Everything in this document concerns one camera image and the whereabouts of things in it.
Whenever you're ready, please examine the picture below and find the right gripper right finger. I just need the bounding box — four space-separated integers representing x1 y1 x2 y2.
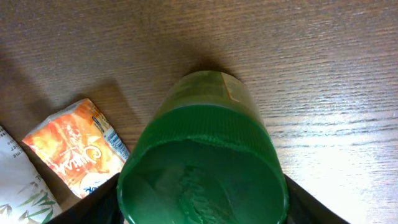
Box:
284 174 348 224

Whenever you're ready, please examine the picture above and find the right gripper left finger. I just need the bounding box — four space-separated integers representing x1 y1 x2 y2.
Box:
47 174 124 224

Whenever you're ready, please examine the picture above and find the orange tissue pack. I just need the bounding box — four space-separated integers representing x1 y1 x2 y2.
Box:
22 98 130 198

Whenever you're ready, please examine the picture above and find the white cream tube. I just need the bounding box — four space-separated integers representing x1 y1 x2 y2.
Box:
0 128 62 224

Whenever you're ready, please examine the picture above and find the green lid jar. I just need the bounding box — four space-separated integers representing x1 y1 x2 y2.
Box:
117 71 289 224

